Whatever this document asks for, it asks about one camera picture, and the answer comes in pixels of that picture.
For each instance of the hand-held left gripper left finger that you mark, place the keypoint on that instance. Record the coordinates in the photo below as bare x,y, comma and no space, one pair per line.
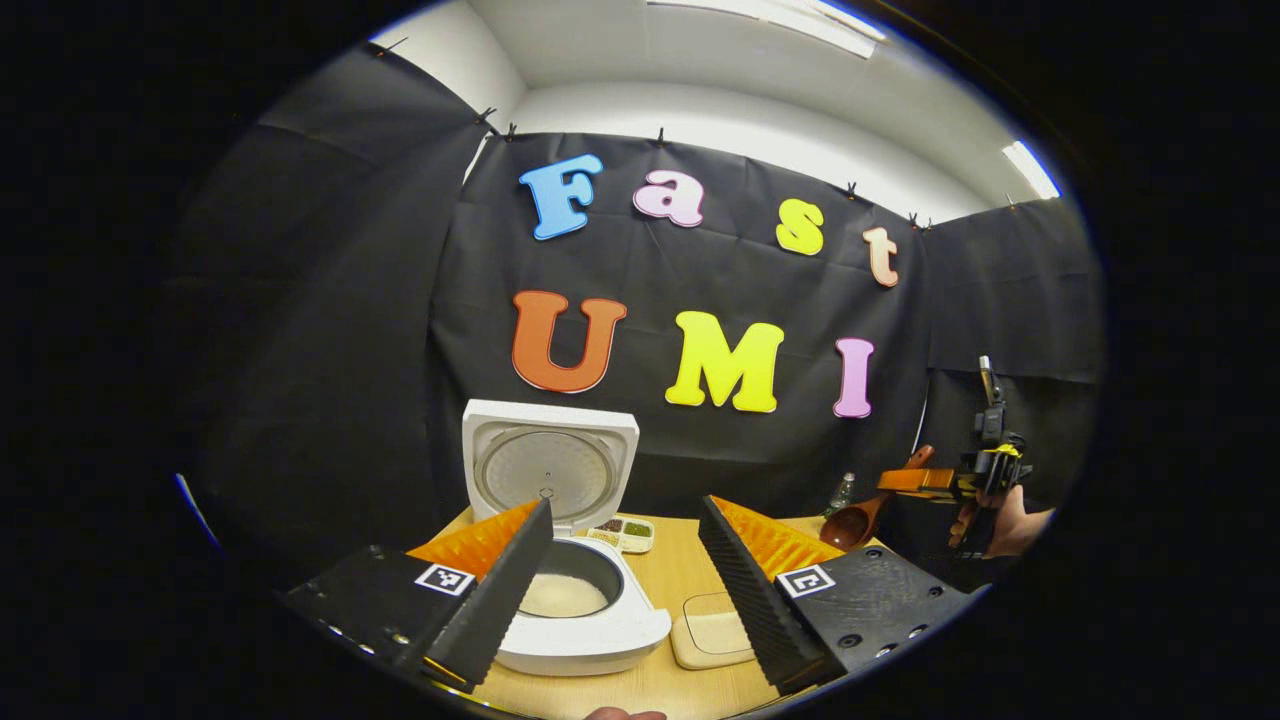
495,600

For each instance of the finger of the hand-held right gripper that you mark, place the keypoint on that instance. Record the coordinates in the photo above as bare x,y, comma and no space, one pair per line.
920,482

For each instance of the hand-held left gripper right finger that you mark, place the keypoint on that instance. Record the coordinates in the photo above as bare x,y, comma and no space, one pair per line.
750,600

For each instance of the clear rice container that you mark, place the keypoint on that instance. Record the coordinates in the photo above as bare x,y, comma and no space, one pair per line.
710,635

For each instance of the brown wooden spoon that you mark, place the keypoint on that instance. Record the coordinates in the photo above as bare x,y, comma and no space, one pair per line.
850,525

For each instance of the white rice cooker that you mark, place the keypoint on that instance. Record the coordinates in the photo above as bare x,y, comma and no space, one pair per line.
600,640

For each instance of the white divided bean tray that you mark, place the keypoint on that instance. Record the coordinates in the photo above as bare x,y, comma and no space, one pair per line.
625,533

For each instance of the black backdrop cloth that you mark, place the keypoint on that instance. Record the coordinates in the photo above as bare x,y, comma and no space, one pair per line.
700,450

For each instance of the small ceiling light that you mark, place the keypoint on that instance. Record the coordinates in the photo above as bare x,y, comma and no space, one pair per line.
1030,170

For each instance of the long ceiling light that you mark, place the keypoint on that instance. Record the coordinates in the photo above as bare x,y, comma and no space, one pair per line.
770,15

